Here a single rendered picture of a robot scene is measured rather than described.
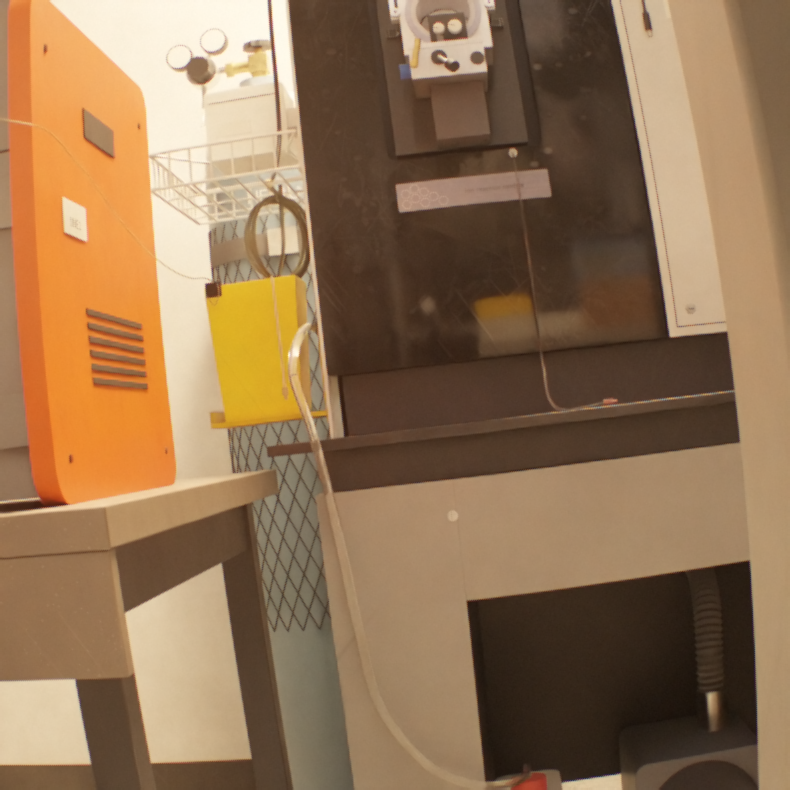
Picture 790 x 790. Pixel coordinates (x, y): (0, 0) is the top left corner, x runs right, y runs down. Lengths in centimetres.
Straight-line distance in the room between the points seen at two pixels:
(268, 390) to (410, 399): 16
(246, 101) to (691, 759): 112
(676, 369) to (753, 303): 141
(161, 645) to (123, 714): 180
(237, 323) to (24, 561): 73
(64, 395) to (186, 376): 172
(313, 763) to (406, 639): 94
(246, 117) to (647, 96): 61
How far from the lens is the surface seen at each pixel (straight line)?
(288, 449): 152
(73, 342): 111
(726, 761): 193
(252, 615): 166
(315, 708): 241
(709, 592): 205
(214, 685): 282
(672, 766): 191
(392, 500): 151
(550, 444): 153
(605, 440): 153
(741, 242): 22
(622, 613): 221
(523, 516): 151
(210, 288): 164
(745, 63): 20
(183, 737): 286
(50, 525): 95
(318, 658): 239
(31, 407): 103
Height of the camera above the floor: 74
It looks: 1 degrees up
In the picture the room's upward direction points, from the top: 7 degrees counter-clockwise
